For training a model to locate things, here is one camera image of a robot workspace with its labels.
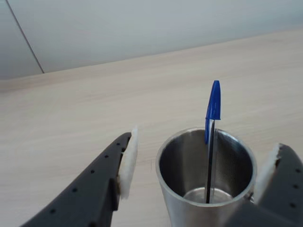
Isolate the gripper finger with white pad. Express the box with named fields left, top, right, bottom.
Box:
left=20, top=124, right=139, bottom=227
left=253, top=142, right=303, bottom=227

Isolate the silver metal cup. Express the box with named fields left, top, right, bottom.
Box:
left=155, top=127, right=258, bottom=227

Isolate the blue ballpoint pen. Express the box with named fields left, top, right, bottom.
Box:
left=204, top=79, right=223, bottom=204

